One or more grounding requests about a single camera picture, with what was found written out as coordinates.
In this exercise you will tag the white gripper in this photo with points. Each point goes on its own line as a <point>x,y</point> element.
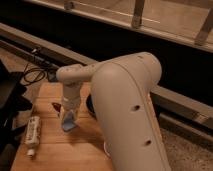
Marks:
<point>71,99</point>

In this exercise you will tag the light blue sponge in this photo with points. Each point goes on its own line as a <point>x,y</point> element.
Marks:
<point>68,122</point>

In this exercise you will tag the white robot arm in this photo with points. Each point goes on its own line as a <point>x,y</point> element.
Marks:
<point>120,92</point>

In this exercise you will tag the dark ceramic bowl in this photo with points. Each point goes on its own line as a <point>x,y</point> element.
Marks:
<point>89,105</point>

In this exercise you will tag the dark red pepper toy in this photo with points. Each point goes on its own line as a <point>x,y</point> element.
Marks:
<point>56,106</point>

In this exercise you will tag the white tube with cap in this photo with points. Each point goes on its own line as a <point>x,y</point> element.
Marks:
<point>32,138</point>

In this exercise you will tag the black chair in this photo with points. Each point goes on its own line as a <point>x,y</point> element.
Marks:
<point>11,103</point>

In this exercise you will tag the translucent plastic cup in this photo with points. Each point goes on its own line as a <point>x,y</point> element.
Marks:
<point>105,149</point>

